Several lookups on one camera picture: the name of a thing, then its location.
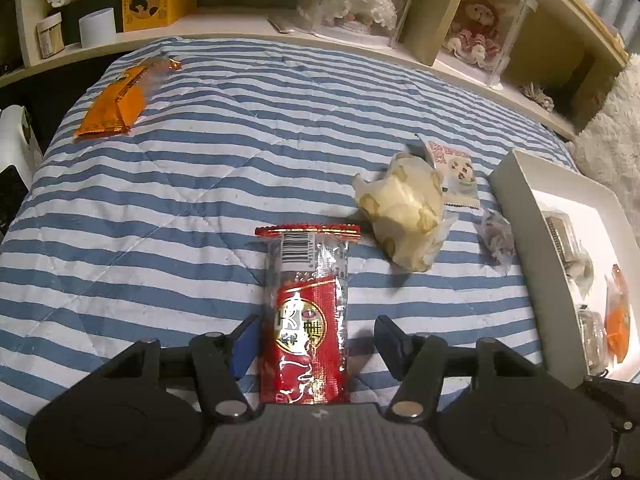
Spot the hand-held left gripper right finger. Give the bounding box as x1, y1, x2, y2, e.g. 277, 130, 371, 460
374, 314, 538, 418

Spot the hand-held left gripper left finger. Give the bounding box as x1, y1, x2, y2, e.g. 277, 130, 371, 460
100, 314, 262, 420

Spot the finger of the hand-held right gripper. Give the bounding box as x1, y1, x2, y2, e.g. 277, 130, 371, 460
581, 374, 640, 480

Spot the red snack packet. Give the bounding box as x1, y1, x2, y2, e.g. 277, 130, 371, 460
255, 224, 362, 406

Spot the square brown cake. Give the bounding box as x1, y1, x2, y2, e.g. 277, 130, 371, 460
542, 212, 583, 266
575, 305, 611, 376

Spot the orange snack packet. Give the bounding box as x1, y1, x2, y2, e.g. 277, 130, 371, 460
74, 56, 182, 139
604, 264, 631, 363

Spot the cream yellow pastry packet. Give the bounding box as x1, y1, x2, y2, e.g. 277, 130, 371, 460
354, 135, 446, 273

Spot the small dark clear packet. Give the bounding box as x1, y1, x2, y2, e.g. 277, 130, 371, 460
475, 210, 516, 273

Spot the pink dog print packet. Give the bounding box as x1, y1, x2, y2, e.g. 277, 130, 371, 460
425, 140, 482, 210

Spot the white shallow cardboard box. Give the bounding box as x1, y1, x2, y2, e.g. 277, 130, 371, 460
487, 149, 640, 396

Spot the blue striped blanket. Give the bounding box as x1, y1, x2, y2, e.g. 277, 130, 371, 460
0, 35, 576, 466

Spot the white fluffy pillow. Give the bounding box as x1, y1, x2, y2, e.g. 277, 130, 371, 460
570, 52, 640, 211

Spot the small ornament on shelf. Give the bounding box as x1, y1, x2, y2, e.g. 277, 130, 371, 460
520, 82, 556, 113

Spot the wooden shelf unit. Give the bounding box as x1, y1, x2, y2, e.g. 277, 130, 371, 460
0, 0, 631, 143

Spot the pink dress doll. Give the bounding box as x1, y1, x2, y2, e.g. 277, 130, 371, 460
447, 0, 506, 58

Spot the clear doll case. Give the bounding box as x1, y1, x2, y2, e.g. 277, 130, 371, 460
442, 0, 538, 91
297, 0, 421, 48

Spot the white cylinder cup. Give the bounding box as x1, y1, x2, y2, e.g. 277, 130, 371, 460
79, 7, 117, 46

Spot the yellow box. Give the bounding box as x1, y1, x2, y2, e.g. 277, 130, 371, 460
121, 0, 201, 33

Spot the white labelled jar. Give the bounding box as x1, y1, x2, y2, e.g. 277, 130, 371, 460
36, 14, 66, 58

